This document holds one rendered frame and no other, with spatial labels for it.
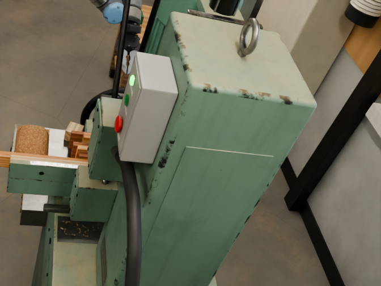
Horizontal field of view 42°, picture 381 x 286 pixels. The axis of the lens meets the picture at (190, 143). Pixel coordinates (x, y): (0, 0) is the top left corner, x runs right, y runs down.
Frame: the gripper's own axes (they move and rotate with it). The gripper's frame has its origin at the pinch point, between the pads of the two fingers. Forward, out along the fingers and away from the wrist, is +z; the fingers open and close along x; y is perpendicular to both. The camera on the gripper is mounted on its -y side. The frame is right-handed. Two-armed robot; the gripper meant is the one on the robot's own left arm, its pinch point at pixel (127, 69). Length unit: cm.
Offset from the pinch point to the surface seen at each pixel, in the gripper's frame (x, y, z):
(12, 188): 30, -26, 49
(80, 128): 13.9, -21.2, 29.8
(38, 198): 25, 4, 47
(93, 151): 11, -65, 48
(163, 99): 1, -92, 45
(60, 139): 19.0, -19.6, 33.3
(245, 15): -90, 133, -112
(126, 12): 6, -64, 15
